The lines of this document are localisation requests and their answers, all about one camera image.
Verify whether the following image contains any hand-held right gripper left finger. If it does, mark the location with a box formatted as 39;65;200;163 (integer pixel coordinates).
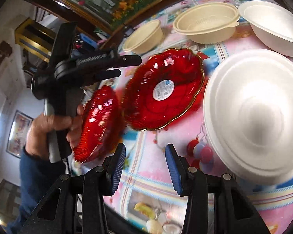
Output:
21;143;127;234

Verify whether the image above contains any printed pink tablecloth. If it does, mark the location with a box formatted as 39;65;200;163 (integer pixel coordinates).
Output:
71;0;293;234

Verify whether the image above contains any small black object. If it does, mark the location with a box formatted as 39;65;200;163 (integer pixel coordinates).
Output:
123;26;136;38

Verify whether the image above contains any red glass plate with sticker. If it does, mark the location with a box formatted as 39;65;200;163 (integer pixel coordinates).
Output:
122;47;205;131

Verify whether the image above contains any framed wall picture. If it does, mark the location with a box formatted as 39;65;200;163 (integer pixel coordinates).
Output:
6;110;34;156

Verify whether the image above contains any large white foam bowl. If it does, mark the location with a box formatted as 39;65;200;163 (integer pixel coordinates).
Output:
203;49;293;186

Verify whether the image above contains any person's left hand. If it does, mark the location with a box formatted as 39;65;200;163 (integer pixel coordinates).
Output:
24;104;85;160

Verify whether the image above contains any wooden wall ornament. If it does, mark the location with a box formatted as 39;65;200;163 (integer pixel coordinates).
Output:
0;41;13;64

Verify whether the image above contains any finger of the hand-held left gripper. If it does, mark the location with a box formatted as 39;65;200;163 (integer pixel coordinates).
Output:
74;49;143;70
81;68;122;86

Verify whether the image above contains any yellow framed cabinet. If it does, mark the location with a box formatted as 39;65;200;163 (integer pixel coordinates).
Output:
15;17;61;61

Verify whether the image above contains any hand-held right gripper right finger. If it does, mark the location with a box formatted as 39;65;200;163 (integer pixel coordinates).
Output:
165;143;270;234

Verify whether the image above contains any blue box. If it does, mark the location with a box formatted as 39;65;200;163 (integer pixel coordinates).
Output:
79;33;98;50

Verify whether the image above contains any large cream plastic bowl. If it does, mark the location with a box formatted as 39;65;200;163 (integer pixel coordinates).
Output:
173;2;240;45

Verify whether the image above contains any small cream plastic bowl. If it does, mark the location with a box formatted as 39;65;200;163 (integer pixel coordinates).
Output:
122;19;163;55

